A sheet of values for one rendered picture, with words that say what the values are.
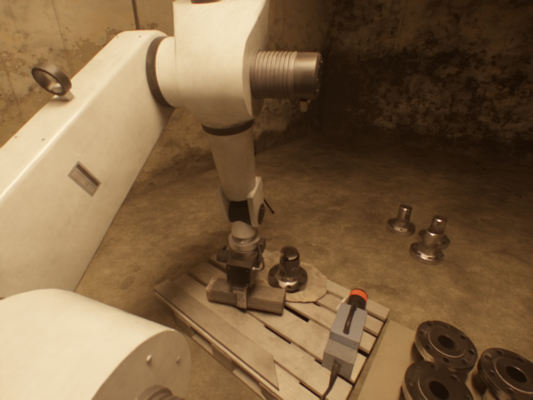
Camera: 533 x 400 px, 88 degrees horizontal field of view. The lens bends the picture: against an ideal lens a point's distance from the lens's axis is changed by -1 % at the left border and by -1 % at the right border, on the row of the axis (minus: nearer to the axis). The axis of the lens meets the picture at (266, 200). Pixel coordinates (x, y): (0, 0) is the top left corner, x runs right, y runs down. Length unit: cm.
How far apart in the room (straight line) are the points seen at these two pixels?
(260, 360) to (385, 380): 65
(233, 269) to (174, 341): 99
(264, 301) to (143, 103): 118
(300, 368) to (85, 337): 124
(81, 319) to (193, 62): 59
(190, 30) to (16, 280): 65
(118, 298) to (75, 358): 184
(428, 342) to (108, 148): 156
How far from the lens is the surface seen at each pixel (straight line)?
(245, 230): 137
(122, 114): 79
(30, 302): 51
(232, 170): 112
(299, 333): 166
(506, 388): 170
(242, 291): 152
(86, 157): 72
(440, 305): 231
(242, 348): 158
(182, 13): 90
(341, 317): 155
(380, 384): 176
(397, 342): 194
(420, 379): 153
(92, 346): 41
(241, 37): 76
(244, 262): 145
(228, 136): 102
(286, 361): 156
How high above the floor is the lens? 145
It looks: 26 degrees down
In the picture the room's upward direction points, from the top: 1 degrees clockwise
